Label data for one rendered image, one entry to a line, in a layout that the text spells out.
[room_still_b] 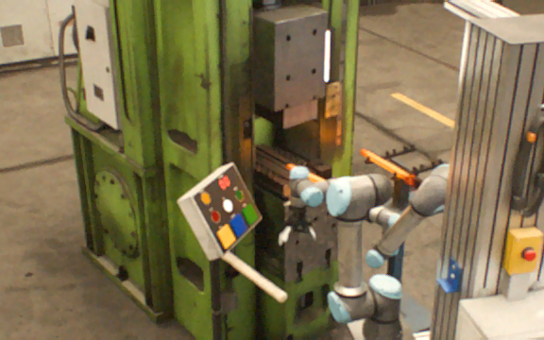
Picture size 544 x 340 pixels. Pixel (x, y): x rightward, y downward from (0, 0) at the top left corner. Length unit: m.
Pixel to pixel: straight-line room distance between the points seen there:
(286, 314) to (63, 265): 1.63
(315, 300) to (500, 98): 2.16
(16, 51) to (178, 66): 5.03
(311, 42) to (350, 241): 1.10
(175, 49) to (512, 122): 1.82
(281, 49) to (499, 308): 1.47
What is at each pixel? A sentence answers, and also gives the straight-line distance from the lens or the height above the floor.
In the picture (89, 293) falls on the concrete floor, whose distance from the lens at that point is 4.51.
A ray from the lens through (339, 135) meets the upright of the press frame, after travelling 3.79.
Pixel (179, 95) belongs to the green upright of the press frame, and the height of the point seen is 1.35.
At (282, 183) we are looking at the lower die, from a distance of 3.45.
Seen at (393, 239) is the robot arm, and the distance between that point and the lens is 2.97.
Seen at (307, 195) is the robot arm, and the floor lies 1.25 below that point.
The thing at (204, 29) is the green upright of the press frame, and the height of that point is 1.75.
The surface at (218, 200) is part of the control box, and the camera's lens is 3.01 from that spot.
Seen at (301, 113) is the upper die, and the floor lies 1.32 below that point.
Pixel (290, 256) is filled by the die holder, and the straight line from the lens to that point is 3.58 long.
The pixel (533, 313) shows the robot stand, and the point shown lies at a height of 1.23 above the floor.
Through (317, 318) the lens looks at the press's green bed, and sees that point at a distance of 3.97.
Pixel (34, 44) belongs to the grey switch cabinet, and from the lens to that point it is 8.39.
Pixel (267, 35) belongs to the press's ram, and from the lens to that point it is 3.17.
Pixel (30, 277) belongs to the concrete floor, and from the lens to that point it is 4.75.
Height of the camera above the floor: 2.58
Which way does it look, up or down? 27 degrees down
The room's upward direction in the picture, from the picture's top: straight up
